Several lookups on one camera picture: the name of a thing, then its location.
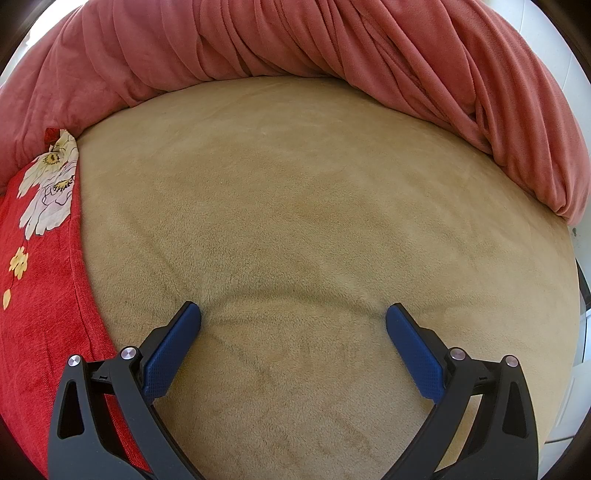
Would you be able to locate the salmon pink comforter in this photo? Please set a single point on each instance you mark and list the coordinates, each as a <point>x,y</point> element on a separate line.
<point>277,41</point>

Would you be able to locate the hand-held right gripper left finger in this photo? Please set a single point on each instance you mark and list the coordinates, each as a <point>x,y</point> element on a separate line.
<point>170,353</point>

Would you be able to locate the red floral blanket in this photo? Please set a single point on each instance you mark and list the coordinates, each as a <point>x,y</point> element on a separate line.
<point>41,286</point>

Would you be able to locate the beige bed sheet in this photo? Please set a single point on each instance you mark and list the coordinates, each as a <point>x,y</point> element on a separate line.
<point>295,207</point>

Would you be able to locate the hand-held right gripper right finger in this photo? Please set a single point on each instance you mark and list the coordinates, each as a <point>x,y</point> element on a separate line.
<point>415,353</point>

